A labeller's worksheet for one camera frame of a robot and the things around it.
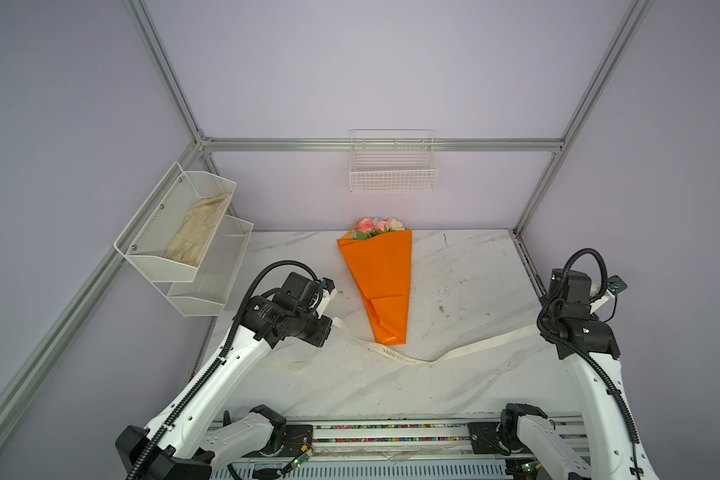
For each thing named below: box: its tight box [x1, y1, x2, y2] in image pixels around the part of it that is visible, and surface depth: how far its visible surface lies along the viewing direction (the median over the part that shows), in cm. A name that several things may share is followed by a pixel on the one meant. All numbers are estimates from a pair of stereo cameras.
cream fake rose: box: [388, 217, 406, 231], surface depth 121 cm
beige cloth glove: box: [165, 193, 231, 266], surface depth 81 cm
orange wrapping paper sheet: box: [337, 229, 413, 346], surface depth 109 cm
